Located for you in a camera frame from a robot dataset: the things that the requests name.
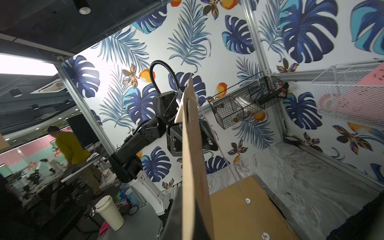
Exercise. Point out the pink triangular item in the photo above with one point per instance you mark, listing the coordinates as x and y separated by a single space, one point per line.
360 99

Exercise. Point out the black wire basket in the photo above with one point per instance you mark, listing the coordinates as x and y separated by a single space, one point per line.
252 96

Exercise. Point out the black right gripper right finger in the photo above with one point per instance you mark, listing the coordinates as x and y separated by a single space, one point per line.
200 231

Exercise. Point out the white paper cup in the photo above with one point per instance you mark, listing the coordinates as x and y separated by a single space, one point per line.
109 212

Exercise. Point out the clear wall shelf basket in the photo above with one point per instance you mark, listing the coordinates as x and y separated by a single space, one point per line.
351 93

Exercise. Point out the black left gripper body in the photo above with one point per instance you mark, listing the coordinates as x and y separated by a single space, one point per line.
175 138

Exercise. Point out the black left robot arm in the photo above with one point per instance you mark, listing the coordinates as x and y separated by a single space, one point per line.
169 109

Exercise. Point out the person in yellow shirt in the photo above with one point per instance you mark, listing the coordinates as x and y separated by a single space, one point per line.
76 155

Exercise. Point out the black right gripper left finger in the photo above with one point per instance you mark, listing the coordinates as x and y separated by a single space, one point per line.
173 227

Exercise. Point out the brown file bag stack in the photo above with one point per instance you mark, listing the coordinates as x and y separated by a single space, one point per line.
195 184

